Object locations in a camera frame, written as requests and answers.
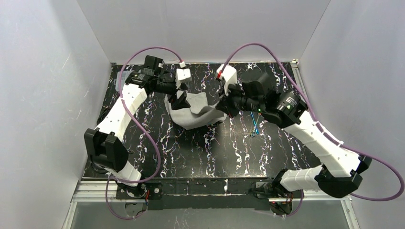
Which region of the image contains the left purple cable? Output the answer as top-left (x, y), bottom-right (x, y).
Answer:
top-left (104, 46), bottom-right (187, 220)

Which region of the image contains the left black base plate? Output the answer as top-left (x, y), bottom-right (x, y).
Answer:
top-left (116, 182), bottom-right (163, 200)

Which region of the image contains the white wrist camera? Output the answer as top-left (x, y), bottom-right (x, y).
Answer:
top-left (216, 64), bottom-right (237, 96)
top-left (175, 61), bottom-right (191, 89)

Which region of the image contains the aluminium front rail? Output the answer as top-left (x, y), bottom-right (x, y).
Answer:
top-left (72, 178), bottom-right (352, 203)

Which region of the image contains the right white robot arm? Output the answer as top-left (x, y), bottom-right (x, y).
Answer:
top-left (216, 70), bottom-right (372, 198)

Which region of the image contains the iridescent gold spoon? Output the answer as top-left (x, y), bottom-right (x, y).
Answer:
top-left (254, 113), bottom-right (260, 131)

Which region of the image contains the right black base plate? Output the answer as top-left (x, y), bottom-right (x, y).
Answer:
top-left (250, 181), bottom-right (304, 202)

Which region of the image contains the blue metallic fork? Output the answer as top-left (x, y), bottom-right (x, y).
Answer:
top-left (250, 112), bottom-right (259, 137)

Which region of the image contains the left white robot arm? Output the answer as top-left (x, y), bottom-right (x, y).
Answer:
top-left (84, 55), bottom-right (191, 187)

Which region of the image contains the clear plastic organizer box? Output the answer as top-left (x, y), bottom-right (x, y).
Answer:
top-left (115, 71), bottom-right (132, 92)

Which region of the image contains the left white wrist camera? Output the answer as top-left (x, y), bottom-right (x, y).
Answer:
top-left (175, 61), bottom-right (191, 89)

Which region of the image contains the grey cloth napkin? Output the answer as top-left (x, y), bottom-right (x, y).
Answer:
top-left (164, 92), bottom-right (227, 130)

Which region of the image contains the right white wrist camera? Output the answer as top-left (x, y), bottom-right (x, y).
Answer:
top-left (216, 64), bottom-right (237, 96)

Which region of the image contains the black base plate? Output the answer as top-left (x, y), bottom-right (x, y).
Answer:
top-left (116, 182), bottom-right (163, 200)
top-left (250, 181), bottom-right (304, 202)

